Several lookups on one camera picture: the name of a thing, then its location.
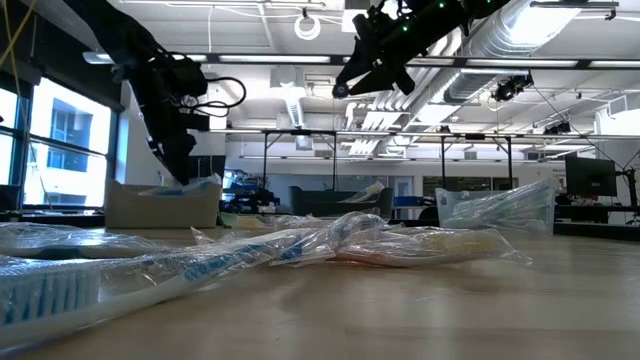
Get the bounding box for green cloth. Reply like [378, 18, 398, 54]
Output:
[219, 212, 266, 231]

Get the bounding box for black monitor stand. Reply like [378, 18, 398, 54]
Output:
[619, 167, 640, 224]

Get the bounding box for black desk frame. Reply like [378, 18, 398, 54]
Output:
[209, 127, 340, 192]
[399, 132, 515, 192]

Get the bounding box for yellow hanging cable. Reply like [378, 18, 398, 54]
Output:
[0, 0, 37, 69]

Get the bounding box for white plastic bin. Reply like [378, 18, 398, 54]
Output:
[104, 178, 224, 230]

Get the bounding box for black window frame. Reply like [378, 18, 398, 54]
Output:
[0, 69, 121, 211]

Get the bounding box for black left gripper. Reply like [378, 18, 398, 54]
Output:
[143, 93, 212, 187]

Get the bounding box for dark grey-green plastic bin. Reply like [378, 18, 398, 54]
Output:
[288, 185, 394, 217]

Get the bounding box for silver ceiling duct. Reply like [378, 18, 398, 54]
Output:
[344, 0, 584, 156]

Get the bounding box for blue equipment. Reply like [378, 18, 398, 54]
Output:
[222, 169, 282, 214]

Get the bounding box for black monitor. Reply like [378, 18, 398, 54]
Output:
[564, 154, 619, 198]

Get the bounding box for green toothbrush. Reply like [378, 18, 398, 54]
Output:
[452, 187, 554, 226]
[442, 192, 551, 235]
[449, 178, 557, 232]

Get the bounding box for long ceiling light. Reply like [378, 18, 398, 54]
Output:
[82, 50, 332, 66]
[464, 58, 640, 70]

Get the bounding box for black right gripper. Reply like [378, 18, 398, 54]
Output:
[333, 0, 470, 97]

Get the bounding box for clear plastic bin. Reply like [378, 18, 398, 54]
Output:
[433, 177, 558, 236]

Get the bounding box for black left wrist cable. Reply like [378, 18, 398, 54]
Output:
[192, 75, 247, 119]

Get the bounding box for white cable coil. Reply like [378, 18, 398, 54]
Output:
[293, 13, 323, 42]

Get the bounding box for black screen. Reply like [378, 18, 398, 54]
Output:
[192, 154, 227, 181]

